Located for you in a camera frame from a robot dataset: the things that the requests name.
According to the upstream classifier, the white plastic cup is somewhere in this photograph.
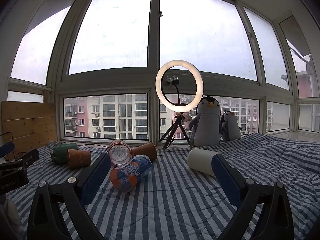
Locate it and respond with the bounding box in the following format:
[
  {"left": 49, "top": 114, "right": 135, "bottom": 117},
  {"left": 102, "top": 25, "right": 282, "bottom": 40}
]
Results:
[{"left": 187, "top": 148, "right": 217, "bottom": 176}]

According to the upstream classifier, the brown paper cup left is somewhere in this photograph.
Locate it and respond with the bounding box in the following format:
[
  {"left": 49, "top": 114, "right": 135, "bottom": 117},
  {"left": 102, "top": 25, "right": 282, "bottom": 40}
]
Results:
[{"left": 67, "top": 149, "right": 91, "bottom": 169}]

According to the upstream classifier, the brown paper cup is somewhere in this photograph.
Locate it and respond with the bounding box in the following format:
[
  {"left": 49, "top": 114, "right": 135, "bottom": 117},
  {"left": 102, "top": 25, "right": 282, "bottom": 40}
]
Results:
[
  {"left": 131, "top": 142, "right": 157, "bottom": 161},
  {"left": 67, "top": 149, "right": 91, "bottom": 169}
]

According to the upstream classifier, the brown paper cup right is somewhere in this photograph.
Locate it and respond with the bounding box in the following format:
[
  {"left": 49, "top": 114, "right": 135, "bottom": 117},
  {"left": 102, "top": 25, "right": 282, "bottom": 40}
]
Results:
[{"left": 131, "top": 142, "right": 157, "bottom": 161}]

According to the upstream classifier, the wooden board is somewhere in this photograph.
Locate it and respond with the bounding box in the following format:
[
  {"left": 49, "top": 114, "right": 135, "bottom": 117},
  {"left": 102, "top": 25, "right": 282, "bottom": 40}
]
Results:
[{"left": 2, "top": 101, "right": 57, "bottom": 160}]

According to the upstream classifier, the green thermos bottle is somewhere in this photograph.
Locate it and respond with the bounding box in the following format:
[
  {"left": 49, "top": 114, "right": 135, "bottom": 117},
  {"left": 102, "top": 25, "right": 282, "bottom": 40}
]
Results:
[{"left": 50, "top": 142, "right": 79, "bottom": 165}]

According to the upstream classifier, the small plush penguin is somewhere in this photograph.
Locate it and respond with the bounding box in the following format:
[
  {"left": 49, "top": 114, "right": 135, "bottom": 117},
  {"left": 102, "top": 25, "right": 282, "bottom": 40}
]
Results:
[{"left": 221, "top": 111, "right": 241, "bottom": 142}]

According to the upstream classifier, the large plush penguin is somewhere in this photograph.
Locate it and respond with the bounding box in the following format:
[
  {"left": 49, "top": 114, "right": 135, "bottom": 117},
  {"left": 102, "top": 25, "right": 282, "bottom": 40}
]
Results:
[{"left": 188, "top": 96, "right": 221, "bottom": 147}]

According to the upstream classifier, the blue orange soda can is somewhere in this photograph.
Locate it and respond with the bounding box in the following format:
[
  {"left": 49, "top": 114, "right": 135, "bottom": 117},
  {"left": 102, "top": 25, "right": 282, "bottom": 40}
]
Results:
[{"left": 110, "top": 155, "right": 152, "bottom": 193}]

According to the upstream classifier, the black tripod stand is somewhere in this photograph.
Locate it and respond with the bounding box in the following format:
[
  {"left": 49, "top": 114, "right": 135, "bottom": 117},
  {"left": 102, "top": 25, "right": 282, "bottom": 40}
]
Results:
[{"left": 159, "top": 112, "right": 190, "bottom": 149}]

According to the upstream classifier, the clear pink plastic bottle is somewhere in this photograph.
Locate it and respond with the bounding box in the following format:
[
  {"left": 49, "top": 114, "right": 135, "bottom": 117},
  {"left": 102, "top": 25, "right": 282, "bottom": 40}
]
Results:
[{"left": 108, "top": 139, "right": 132, "bottom": 166}]

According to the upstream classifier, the phone holder on gooseneck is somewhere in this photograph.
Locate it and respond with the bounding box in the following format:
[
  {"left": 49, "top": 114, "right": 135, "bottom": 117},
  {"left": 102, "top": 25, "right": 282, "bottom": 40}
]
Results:
[{"left": 167, "top": 76, "right": 182, "bottom": 106}]

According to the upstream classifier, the black power cable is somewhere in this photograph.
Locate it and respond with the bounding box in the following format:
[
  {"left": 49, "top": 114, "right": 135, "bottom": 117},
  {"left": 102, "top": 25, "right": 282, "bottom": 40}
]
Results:
[{"left": 0, "top": 132, "right": 15, "bottom": 160}]

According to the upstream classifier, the white ring light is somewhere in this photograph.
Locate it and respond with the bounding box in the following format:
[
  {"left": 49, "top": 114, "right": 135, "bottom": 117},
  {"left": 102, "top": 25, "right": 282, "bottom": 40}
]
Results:
[{"left": 155, "top": 59, "right": 205, "bottom": 113}]

